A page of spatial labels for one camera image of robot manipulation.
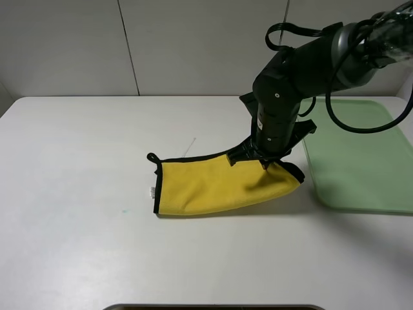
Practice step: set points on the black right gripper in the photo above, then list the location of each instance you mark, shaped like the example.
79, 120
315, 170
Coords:
275, 131

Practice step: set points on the yellow towel with black trim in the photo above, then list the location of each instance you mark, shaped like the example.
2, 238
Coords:
209, 184

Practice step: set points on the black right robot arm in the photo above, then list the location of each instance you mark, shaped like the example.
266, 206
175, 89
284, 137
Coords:
338, 57

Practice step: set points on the light green plastic tray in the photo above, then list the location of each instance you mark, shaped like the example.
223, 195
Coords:
359, 172

